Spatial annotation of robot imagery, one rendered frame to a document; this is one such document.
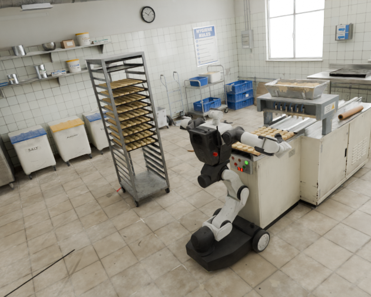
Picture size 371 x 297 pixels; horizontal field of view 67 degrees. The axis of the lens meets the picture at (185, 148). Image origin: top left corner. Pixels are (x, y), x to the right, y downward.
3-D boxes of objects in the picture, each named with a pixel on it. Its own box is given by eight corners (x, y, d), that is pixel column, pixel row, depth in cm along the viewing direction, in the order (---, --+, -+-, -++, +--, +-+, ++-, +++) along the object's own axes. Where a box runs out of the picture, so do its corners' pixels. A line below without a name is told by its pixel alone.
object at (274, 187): (274, 194, 336) (272, 124, 301) (300, 205, 310) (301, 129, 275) (234, 223, 298) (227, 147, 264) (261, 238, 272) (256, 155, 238)
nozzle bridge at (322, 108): (275, 118, 335) (274, 90, 322) (337, 128, 280) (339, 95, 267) (257, 126, 317) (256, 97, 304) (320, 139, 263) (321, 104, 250)
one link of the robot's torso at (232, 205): (220, 234, 243) (244, 185, 249) (205, 225, 258) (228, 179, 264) (230, 238, 253) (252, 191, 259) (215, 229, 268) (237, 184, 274)
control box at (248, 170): (233, 166, 268) (232, 152, 263) (253, 173, 250) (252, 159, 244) (230, 167, 266) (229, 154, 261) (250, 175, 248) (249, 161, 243)
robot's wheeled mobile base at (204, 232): (217, 283, 229) (213, 251, 216) (179, 251, 268) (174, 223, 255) (265, 242, 263) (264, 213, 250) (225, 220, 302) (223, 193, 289)
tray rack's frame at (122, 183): (172, 191, 370) (145, 50, 302) (136, 207, 347) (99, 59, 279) (151, 175, 422) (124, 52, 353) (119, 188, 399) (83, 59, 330)
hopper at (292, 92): (280, 91, 314) (279, 78, 309) (329, 94, 272) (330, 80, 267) (263, 97, 299) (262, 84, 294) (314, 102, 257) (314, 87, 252)
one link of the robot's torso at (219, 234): (217, 244, 243) (215, 231, 238) (202, 233, 259) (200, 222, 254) (233, 232, 254) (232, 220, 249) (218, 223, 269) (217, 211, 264)
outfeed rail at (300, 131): (354, 101, 348) (355, 96, 345) (357, 102, 346) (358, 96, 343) (250, 161, 242) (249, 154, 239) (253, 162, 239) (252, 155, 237)
